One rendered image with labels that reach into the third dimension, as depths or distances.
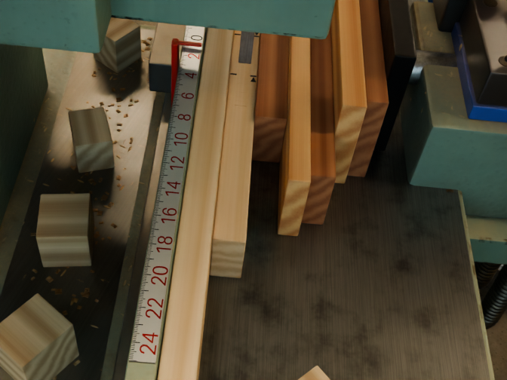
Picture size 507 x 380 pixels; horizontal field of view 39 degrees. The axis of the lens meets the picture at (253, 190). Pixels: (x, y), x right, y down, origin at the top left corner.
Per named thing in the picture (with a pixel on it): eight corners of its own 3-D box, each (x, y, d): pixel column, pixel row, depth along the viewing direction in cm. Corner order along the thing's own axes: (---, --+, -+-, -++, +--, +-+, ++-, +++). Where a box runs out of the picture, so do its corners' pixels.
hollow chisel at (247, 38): (250, 64, 51) (257, 5, 47) (238, 62, 51) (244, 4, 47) (251, 56, 51) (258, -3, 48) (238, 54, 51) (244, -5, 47)
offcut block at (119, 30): (118, 42, 74) (115, 10, 71) (142, 57, 73) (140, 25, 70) (93, 58, 72) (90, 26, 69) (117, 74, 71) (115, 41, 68)
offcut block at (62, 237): (94, 223, 59) (90, 192, 56) (92, 266, 57) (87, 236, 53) (47, 224, 59) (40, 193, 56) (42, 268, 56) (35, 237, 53)
